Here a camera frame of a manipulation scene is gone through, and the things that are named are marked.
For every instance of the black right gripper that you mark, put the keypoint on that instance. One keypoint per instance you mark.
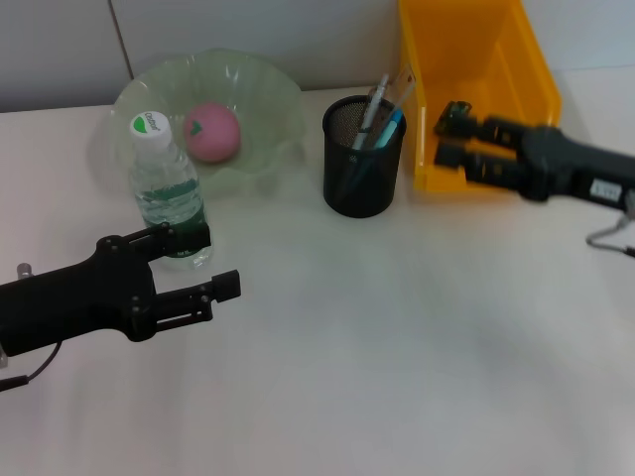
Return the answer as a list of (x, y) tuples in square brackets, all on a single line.
[(570, 163)]

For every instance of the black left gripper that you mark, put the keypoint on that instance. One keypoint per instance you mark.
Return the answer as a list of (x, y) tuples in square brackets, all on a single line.
[(74, 302)]

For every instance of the green plastic wrapper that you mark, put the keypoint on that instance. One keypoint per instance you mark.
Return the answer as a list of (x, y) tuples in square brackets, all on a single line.
[(454, 116)]

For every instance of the blue teal scissors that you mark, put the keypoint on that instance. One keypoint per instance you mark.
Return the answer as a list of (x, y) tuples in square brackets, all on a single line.
[(389, 129)]

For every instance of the clear green-label water bottle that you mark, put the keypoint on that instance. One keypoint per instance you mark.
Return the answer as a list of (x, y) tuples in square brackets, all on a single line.
[(168, 198)]

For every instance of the clear plastic ruler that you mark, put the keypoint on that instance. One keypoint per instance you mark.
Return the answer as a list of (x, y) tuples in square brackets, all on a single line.
[(404, 86)]

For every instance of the grey white pen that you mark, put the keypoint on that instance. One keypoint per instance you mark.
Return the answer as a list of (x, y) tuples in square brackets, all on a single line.
[(369, 114)]

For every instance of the pink peach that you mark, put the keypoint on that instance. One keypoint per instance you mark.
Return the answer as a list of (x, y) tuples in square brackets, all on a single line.
[(213, 134)]

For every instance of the black mesh pen holder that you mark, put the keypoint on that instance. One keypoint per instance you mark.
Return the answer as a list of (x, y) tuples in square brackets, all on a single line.
[(362, 183)]

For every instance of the pale green glass fruit plate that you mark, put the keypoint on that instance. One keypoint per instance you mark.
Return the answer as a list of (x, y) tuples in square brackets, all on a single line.
[(258, 99)]

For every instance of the yellow plastic bin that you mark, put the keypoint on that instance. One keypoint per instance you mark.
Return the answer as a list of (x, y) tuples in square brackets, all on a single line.
[(496, 59)]

